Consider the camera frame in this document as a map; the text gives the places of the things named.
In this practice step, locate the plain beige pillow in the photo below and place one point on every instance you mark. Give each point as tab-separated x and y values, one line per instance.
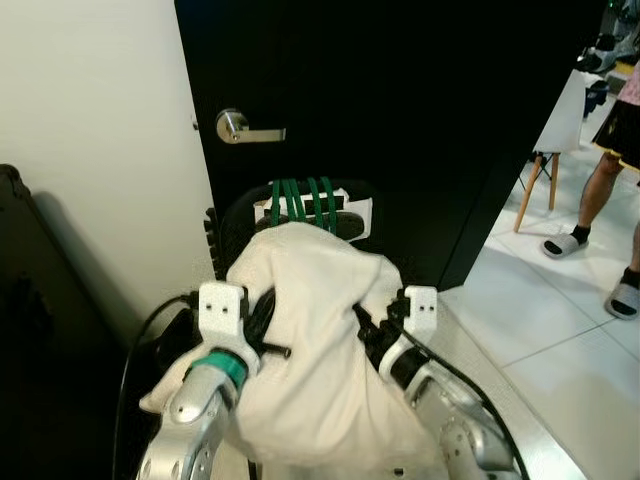
320	330

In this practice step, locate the black door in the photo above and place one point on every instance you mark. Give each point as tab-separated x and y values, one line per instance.
400	110

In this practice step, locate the black and grey machine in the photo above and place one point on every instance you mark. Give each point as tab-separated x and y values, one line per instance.
605	50

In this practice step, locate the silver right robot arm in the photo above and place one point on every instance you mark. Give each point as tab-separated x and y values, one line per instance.
450	420

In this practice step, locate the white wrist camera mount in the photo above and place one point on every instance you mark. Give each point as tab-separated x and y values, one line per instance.
421	312
222	312

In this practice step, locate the person in black shorts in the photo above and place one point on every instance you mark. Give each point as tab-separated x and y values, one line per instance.
600	185

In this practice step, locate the white chair with wooden legs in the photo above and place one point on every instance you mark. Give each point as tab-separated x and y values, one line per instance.
563	115

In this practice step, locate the grey slipper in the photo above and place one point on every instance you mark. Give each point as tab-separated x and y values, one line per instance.
565	245
625	298

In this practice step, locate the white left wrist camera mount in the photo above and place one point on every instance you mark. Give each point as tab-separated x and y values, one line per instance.
222	312

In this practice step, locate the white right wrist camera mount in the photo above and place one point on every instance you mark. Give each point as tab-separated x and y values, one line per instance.
421	312

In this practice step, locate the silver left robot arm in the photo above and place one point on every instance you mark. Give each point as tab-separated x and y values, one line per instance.
190	420

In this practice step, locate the large black case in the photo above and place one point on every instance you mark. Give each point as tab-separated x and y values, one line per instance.
50	350

